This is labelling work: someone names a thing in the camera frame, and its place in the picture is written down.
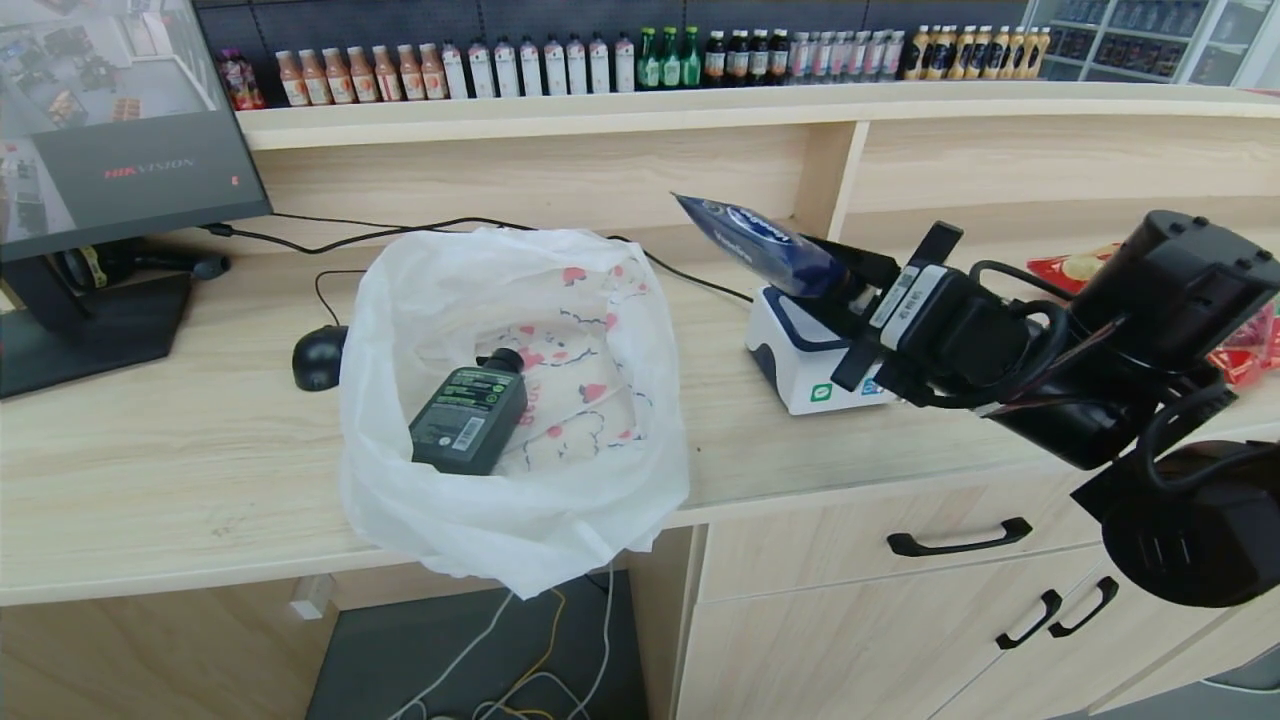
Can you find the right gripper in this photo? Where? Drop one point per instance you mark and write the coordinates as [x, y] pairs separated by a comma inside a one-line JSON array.
[[965, 335]]

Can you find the blue snack pack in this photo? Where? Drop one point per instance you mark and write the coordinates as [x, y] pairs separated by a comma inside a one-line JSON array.
[[765, 245]]

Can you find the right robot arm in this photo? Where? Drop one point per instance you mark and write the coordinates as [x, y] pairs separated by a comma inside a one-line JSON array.
[[1180, 290]]

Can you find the white barcode scanner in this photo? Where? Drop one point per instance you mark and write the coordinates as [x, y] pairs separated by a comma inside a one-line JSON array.
[[800, 365]]

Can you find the white plastic shopping bag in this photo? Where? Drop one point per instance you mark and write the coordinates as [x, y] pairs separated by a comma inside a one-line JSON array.
[[560, 500]]

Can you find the red snack pack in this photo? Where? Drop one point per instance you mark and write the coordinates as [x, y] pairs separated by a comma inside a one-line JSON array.
[[1250, 350], [1075, 268]]

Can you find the row of bottles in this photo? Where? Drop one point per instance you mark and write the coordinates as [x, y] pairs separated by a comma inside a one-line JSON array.
[[600, 65]]

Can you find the white shop shelf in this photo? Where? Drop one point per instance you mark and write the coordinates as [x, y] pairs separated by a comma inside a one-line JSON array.
[[1150, 40]]

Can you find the dark green bottle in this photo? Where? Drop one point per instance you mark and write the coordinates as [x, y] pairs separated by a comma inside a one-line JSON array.
[[465, 420]]

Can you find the black shop shelf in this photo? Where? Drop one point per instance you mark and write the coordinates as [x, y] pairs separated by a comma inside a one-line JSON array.
[[450, 20]]

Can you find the black computer mouse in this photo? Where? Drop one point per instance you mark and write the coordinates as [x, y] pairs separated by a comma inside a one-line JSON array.
[[320, 358]]

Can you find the black handheld scanner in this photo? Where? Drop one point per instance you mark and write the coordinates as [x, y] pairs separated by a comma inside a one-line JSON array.
[[190, 265]]

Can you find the wooden counter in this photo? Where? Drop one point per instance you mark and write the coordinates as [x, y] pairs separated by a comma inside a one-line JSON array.
[[200, 450]]

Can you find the black computer monitor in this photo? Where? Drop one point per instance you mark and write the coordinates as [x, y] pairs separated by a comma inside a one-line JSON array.
[[120, 150]]

